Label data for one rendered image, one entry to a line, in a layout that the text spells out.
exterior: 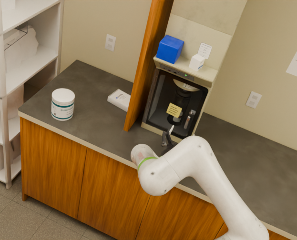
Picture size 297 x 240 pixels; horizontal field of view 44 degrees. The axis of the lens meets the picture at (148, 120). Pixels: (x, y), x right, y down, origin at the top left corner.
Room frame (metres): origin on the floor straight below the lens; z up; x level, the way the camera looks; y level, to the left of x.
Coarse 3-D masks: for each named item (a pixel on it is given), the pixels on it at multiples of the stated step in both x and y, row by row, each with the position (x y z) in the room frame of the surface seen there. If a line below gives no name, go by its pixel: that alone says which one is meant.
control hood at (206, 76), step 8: (168, 64) 1.60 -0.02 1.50; (176, 64) 1.61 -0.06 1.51; (184, 64) 1.63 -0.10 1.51; (184, 72) 1.59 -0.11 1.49; (192, 72) 1.58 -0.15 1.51; (200, 72) 1.60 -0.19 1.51; (208, 72) 1.62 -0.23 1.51; (216, 72) 1.64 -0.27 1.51; (192, 80) 1.66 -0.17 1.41; (200, 80) 1.60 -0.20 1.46; (208, 80) 1.55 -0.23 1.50
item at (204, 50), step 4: (200, 44) 1.69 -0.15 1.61; (204, 44) 1.68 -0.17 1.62; (200, 48) 1.69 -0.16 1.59; (204, 48) 1.68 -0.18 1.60; (208, 48) 1.68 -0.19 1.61; (200, 52) 1.69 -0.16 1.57; (204, 52) 1.68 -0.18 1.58; (208, 52) 1.68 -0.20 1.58; (204, 56) 1.68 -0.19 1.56; (208, 56) 1.68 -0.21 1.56
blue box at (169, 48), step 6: (168, 36) 1.70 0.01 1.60; (162, 42) 1.62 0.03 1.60; (168, 42) 1.64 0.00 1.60; (174, 42) 1.66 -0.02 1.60; (180, 42) 1.67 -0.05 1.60; (162, 48) 1.62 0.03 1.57; (168, 48) 1.61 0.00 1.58; (174, 48) 1.60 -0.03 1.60; (180, 48) 1.65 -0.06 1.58; (156, 54) 1.62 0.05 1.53; (162, 54) 1.62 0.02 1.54; (168, 54) 1.61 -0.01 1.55; (174, 54) 1.60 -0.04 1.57; (168, 60) 1.61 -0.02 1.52; (174, 60) 1.60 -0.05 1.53
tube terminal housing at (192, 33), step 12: (168, 24) 1.73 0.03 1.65; (180, 24) 1.72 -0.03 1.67; (192, 24) 1.70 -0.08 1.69; (180, 36) 1.71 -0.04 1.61; (192, 36) 1.70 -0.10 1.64; (204, 36) 1.69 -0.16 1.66; (216, 36) 1.68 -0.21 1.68; (228, 36) 1.66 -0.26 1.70; (192, 48) 1.70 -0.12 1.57; (216, 48) 1.67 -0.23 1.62; (216, 60) 1.67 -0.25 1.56; (204, 108) 1.76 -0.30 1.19; (156, 132) 1.71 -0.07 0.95
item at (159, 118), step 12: (168, 72) 1.71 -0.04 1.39; (156, 84) 1.71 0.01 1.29; (168, 84) 1.70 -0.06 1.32; (180, 84) 1.68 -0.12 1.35; (192, 84) 1.67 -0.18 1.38; (156, 96) 1.71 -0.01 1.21; (168, 96) 1.69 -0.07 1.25; (180, 96) 1.68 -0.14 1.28; (192, 96) 1.67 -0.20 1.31; (204, 96) 1.65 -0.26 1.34; (156, 108) 1.70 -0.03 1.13; (192, 108) 1.66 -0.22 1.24; (156, 120) 1.70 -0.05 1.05; (168, 120) 1.68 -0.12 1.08; (180, 120) 1.67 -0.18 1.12; (192, 120) 1.66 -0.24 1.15; (180, 132) 1.66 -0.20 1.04; (192, 132) 1.65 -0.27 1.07
